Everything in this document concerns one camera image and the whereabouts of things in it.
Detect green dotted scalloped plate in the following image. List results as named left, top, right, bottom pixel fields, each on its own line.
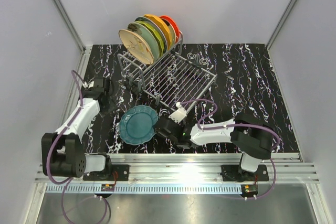
left=143, top=22, right=164, bottom=57

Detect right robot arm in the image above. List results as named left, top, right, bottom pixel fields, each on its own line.
left=153, top=113, right=274, bottom=183

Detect mint plate flower print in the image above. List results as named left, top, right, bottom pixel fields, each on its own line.
left=128, top=21, right=160, bottom=61

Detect right aluminium corner post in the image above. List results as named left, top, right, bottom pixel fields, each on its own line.
left=266, top=0, right=298, bottom=51

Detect white plate green rim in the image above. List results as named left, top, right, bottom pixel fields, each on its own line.
left=135, top=16, right=167, bottom=54

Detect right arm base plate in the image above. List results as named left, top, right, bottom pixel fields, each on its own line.
left=220, top=165, right=269, bottom=183

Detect aluminium rail frame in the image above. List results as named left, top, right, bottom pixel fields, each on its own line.
left=34, top=153, right=320, bottom=190

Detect teal scalloped plate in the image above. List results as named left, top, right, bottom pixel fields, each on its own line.
left=119, top=105, right=159, bottom=145

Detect slotted cable duct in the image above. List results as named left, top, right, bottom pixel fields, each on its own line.
left=46, top=183, right=242, bottom=195

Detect orange red plate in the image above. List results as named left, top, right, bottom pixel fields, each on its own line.
left=160, top=15, right=180, bottom=42

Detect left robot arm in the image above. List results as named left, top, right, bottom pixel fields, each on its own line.
left=41, top=77, right=115, bottom=183

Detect yellow dotted scalloped plate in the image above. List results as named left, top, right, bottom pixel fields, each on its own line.
left=144, top=14, right=172, bottom=50

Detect left aluminium corner post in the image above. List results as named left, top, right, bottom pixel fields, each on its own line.
left=52, top=0, right=87, bottom=54

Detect grey wire dish rack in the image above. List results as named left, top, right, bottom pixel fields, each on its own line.
left=117, top=33, right=217, bottom=111

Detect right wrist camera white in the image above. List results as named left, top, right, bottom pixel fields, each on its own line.
left=169, top=102, right=187, bottom=123

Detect beige plate bird print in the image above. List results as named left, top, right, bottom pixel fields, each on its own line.
left=118, top=29, right=154, bottom=65

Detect aluminium corner post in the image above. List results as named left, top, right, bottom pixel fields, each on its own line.
left=266, top=0, right=298, bottom=51
left=52, top=0, right=87, bottom=54

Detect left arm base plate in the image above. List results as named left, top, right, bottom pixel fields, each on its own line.
left=83, top=164, right=130, bottom=182

